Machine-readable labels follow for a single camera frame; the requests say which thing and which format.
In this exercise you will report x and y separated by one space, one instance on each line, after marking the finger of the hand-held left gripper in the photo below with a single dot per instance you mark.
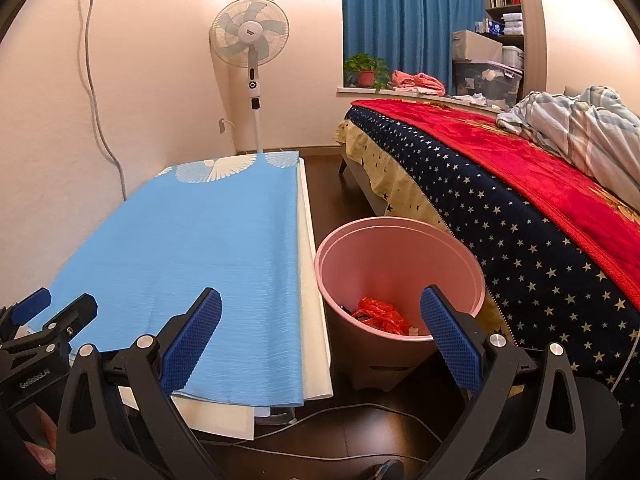
32 306
70 317

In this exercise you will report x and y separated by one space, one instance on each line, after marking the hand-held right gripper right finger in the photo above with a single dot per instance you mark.
450 340

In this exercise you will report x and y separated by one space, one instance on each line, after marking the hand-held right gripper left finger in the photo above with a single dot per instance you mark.
192 340

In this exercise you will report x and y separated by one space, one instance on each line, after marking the orange plastic bag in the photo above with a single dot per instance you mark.
377 310

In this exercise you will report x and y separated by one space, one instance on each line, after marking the pink bin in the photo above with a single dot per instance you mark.
400 260

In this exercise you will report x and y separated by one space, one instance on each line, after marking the blue tablecloth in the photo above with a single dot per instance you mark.
200 235

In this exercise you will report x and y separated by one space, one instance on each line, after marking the bed with starry cover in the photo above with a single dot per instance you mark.
500 220

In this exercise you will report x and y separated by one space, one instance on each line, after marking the red blanket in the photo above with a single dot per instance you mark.
525 160

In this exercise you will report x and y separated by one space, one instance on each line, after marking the plaid duvet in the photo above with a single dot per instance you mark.
590 130

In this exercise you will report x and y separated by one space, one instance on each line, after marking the pink clothes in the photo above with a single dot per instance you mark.
417 82

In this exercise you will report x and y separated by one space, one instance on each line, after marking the clear storage box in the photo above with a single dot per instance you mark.
485 82

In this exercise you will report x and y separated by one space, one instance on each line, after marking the white window sill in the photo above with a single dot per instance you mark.
350 90

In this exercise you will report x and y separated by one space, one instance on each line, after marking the potted green plant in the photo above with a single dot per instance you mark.
365 72

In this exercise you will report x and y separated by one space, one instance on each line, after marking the small white container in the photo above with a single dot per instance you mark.
512 56

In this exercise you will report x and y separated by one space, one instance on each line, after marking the grey box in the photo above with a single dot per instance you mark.
475 46

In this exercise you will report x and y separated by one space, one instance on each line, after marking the white standing fan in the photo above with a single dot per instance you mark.
250 30

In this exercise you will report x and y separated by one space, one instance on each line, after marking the blue curtain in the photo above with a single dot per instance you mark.
410 20

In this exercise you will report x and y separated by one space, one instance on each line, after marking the wooden bookshelf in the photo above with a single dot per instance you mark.
532 25

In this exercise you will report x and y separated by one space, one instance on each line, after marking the grey bed frame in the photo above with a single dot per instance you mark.
365 185

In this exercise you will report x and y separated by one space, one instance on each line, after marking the white wall socket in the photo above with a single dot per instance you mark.
226 125

